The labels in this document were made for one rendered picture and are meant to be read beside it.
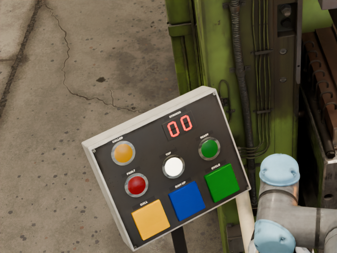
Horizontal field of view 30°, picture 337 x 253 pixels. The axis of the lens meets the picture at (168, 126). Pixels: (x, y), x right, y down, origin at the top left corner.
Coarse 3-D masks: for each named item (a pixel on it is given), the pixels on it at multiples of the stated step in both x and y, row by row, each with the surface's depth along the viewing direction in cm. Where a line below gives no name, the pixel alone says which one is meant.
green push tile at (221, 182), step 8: (224, 168) 154; (232, 168) 155; (208, 176) 153; (216, 176) 154; (224, 176) 155; (232, 176) 155; (208, 184) 153; (216, 184) 154; (224, 184) 155; (232, 184) 156; (216, 192) 154; (224, 192) 155; (232, 192) 156; (216, 200) 155
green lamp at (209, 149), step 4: (208, 140) 152; (212, 140) 152; (204, 144) 152; (208, 144) 152; (212, 144) 152; (216, 144) 153; (204, 148) 152; (208, 148) 152; (212, 148) 153; (216, 148) 153; (204, 152) 152; (208, 152) 152; (212, 152) 153; (216, 152) 153; (208, 156) 153; (212, 156) 153
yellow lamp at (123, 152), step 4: (124, 144) 145; (116, 148) 144; (120, 148) 144; (124, 148) 145; (128, 148) 145; (116, 152) 144; (120, 152) 145; (124, 152) 145; (128, 152) 145; (116, 156) 144; (120, 156) 145; (124, 156) 145; (128, 156) 145; (120, 160) 145; (124, 160) 145; (128, 160) 146
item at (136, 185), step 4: (136, 176) 147; (132, 180) 147; (136, 180) 147; (140, 180) 147; (144, 180) 148; (128, 184) 147; (132, 184) 147; (136, 184) 147; (140, 184) 148; (144, 184) 148; (128, 188) 147; (132, 188) 147; (136, 188) 147; (140, 188) 148; (144, 188) 148; (132, 192) 147; (136, 192) 148; (140, 192) 148
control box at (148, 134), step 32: (192, 96) 152; (128, 128) 146; (160, 128) 148; (192, 128) 150; (224, 128) 153; (96, 160) 143; (160, 160) 149; (192, 160) 152; (224, 160) 155; (128, 192) 147; (160, 192) 150; (128, 224) 148
